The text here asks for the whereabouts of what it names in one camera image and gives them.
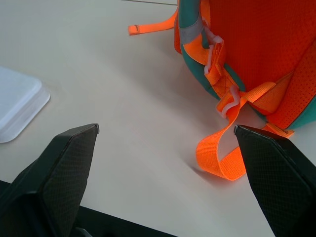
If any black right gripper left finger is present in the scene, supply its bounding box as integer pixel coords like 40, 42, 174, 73
0, 123, 100, 237

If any orange and teal backpack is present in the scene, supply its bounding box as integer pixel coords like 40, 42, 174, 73
127, 0, 316, 182

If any white plastic container lid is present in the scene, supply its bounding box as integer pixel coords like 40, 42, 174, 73
0, 66, 51, 144

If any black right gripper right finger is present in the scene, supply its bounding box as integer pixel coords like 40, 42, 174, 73
233, 124, 316, 237

